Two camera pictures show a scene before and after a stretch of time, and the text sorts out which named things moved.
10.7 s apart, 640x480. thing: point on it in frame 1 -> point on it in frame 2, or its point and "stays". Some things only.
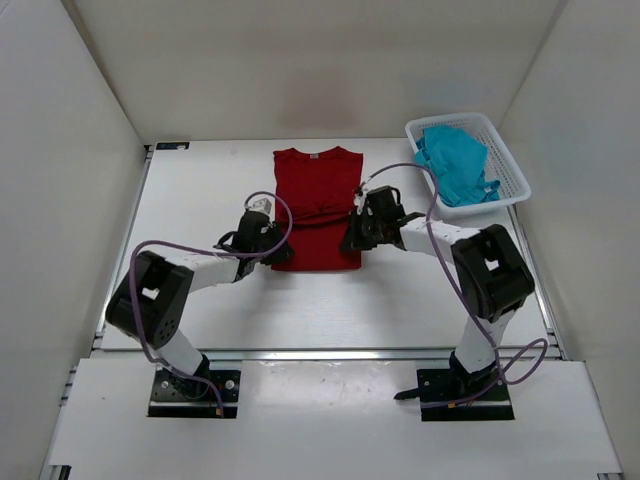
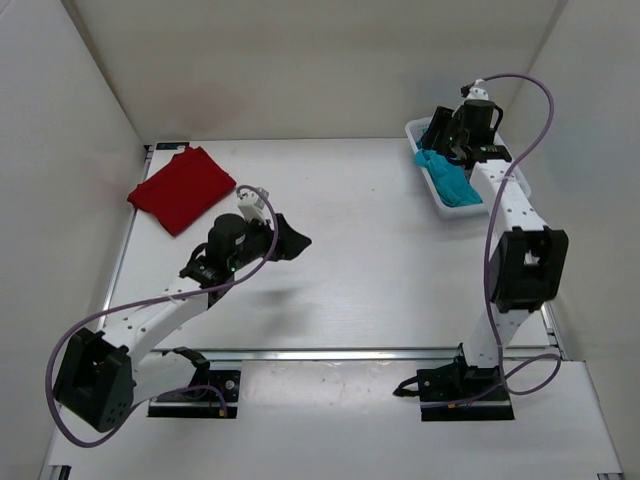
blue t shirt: x=457 y=160 stays
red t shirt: x=320 y=191 -> x=183 y=189
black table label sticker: x=172 y=145 stays
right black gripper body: x=373 y=225 -> x=448 y=137
